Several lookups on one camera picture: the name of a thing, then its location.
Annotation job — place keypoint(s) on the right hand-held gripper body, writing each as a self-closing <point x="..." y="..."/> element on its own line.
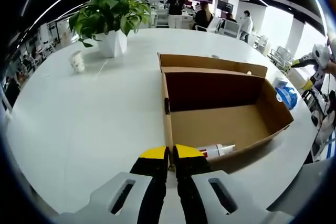
<point x="322" y="54"/>

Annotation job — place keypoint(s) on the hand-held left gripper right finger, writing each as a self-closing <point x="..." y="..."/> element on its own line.
<point x="191" y="190"/>

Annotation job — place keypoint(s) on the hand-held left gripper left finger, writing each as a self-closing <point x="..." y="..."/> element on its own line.
<point x="152" y="190"/>

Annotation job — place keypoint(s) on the dark blue patterned soft pack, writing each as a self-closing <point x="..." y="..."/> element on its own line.
<point x="288" y="98"/>

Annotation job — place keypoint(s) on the white pump bottle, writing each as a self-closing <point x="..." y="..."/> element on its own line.
<point x="215" y="150"/>

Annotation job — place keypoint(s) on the brown cardboard shoe box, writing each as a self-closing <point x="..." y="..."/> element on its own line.
<point x="223" y="124"/>

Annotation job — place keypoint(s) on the person's right hand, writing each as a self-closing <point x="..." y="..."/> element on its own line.
<point x="331" y="68"/>

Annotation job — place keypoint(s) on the white office chair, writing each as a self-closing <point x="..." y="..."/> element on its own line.
<point x="230" y="27"/>

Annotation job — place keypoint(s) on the dark monitor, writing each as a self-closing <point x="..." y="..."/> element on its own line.
<point x="225" y="5"/>

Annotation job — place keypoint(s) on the white patterned paper cup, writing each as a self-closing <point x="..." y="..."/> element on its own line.
<point x="77" y="61"/>

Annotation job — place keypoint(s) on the green plant in white pot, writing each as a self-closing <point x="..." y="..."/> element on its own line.
<point x="110" y="16"/>

